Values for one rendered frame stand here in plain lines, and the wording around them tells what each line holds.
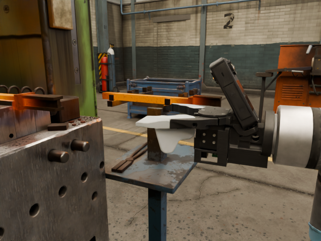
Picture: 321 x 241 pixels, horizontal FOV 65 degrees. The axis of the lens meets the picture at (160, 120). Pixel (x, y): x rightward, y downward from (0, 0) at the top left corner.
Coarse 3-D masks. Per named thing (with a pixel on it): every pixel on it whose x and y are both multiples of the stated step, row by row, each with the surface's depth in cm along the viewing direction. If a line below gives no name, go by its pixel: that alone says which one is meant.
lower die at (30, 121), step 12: (0, 108) 53; (12, 108) 55; (0, 120) 53; (12, 120) 55; (24, 120) 58; (36, 120) 61; (48, 120) 65; (0, 132) 53; (12, 132) 56; (24, 132) 59
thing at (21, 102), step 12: (0, 96) 58; (12, 96) 56; (24, 96) 55; (36, 96) 54; (48, 96) 54; (60, 96) 54; (24, 108) 56; (36, 108) 54; (48, 108) 53; (60, 108) 54
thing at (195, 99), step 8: (104, 96) 90; (120, 96) 87; (128, 96) 86; (136, 96) 84; (144, 96) 83; (152, 96) 82; (160, 96) 82; (168, 96) 82; (192, 96) 78; (200, 96) 75; (208, 96) 75; (216, 96) 75; (192, 104) 75; (200, 104) 76; (208, 104) 75; (216, 104) 74
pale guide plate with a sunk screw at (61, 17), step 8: (48, 0) 78; (56, 0) 79; (64, 0) 82; (48, 8) 78; (56, 8) 79; (64, 8) 83; (48, 16) 79; (56, 16) 80; (64, 16) 83; (56, 24) 80; (64, 24) 83; (72, 24) 86
